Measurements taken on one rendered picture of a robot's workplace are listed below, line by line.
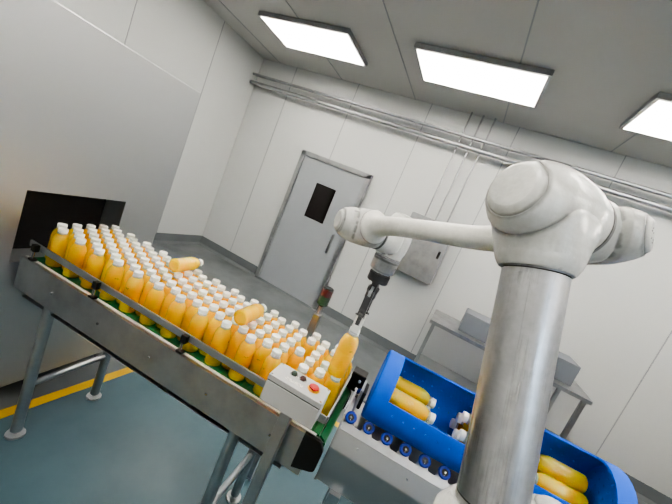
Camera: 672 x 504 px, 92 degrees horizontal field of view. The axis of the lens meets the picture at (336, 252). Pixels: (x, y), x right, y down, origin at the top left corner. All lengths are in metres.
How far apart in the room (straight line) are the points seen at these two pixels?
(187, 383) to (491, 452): 1.19
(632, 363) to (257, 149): 5.83
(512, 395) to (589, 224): 0.28
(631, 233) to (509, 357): 0.30
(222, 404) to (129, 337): 0.50
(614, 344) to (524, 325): 4.38
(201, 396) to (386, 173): 3.98
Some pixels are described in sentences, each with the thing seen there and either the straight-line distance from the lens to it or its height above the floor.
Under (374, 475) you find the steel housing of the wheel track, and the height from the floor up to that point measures 0.83.
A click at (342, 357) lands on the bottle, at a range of 1.20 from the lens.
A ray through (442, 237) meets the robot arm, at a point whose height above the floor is 1.72.
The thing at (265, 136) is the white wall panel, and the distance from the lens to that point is 5.88.
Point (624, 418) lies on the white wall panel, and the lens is 5.21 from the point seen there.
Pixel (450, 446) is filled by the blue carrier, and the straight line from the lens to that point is 1.35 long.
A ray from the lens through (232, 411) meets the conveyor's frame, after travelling 1.44.
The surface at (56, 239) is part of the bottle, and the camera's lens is 1.99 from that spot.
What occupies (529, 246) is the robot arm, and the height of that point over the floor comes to 1.76.
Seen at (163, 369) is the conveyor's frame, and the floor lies 0.80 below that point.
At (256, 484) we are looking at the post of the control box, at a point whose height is 0.69.
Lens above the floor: 1.71
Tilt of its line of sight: 9 degrees down
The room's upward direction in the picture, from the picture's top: 23 degrees clockwise
